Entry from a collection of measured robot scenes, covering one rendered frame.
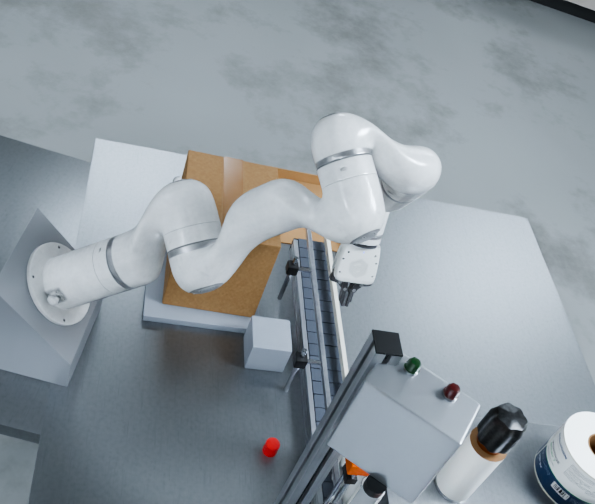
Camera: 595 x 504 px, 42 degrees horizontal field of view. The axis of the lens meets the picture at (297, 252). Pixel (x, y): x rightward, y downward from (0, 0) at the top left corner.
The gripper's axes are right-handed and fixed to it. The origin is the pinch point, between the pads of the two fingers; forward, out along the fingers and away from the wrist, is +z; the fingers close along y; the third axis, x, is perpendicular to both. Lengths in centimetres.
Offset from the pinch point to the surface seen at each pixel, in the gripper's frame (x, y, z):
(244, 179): 23.9, -26.6, -17.2
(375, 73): 311, 90, -3
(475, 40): 384, 180, -29
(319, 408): -14.8, -3.7, 23.0
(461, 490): -37, 26, 26
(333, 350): 2.1, 1.8, 16.8
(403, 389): -69, -12, -20
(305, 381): -6.7, -6.1, 21.2
